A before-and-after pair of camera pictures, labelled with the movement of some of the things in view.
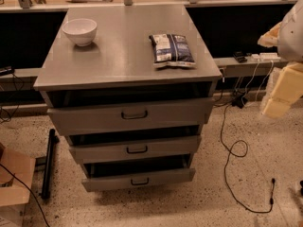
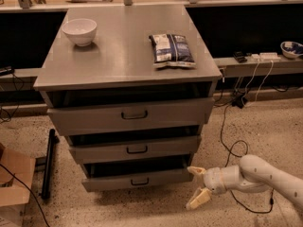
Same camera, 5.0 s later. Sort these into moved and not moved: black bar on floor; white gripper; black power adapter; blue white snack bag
Moved: white gripper
Not moved: blue white snack bag; black power adapter; black bar on floor
